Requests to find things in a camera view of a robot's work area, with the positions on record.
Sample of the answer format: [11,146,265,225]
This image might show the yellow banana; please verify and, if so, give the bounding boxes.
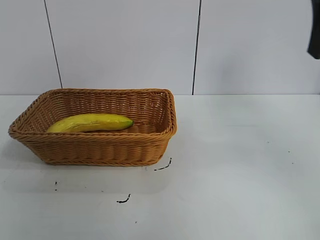
[46,113,135,134]

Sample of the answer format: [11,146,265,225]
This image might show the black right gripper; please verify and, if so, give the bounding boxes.
[306,0,320,60]

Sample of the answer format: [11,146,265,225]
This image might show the brown woven wicker basket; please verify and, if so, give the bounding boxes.
[8,87,179,167]

